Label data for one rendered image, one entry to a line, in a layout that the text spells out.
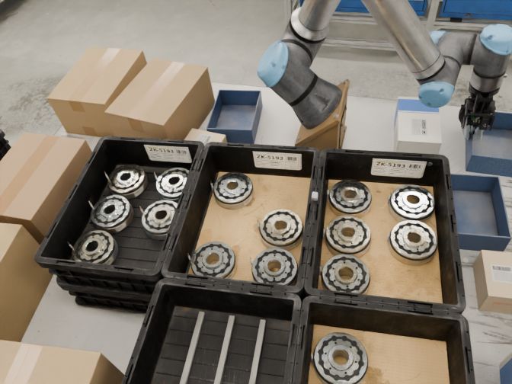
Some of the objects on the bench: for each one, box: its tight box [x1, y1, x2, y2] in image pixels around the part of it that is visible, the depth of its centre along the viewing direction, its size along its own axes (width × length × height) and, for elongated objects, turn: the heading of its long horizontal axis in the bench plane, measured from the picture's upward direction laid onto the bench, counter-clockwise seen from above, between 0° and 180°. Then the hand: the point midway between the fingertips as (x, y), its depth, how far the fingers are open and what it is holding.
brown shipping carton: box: [0, 133, 92, 245], centre depth 132 cm, size 30×22×16 cm
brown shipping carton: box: [104, 58, 215, 140], centre depth 151 cm, size 30×22×16 cm
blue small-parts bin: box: [206, 89, 263, 144], centre depth 151 cm, size 20×15×7 cm
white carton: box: [394, 96, 442, 155], centre depth 137 cm, size 20×12×9 cm, turn 173°
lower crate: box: [56, 282, 152, 314], centre depth 120 cm, size 40×30×12 cm
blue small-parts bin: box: [466, 111, 512, 178], centre depth 132 cm, size 20×15×7 cm
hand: (470, 135), depth 132 cm, fingers closed, pressing on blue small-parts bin
